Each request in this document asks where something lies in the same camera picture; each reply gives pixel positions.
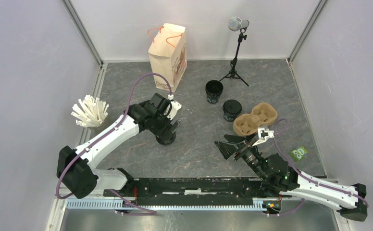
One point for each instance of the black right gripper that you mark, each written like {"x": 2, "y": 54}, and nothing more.
{"x": 227, "y": 148}

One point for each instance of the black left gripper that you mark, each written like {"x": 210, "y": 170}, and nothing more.
{"x": 157, "y": 132}

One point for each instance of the black cup lid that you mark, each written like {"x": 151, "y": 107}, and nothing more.
{"x": 232, "y": 107}

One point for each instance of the paper takeout bag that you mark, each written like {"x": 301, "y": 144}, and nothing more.
{"x": 167, "y": 54}

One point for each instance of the single black coffee cup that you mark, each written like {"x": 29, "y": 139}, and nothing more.
{"x": 230, "y": 117}

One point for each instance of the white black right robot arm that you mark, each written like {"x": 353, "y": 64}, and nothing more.
{"x": 278, "y": 176}

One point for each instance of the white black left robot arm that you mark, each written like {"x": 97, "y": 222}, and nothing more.
{"x": 77, "y": 167}

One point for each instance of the stack of black cups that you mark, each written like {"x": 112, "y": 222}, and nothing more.
{"x": 214, "y": 89}

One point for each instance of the white straws in cup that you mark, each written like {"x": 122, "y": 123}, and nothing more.
{"x": 92, "y": 113}

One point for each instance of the green toy figure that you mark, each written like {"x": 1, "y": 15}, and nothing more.
{"x": 299, "y": 153}

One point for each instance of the microphone on black tripod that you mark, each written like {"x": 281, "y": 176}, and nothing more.
{"x": 237, "y": 24}

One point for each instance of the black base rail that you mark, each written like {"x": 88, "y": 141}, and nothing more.
{"x": 204, "y": 194}

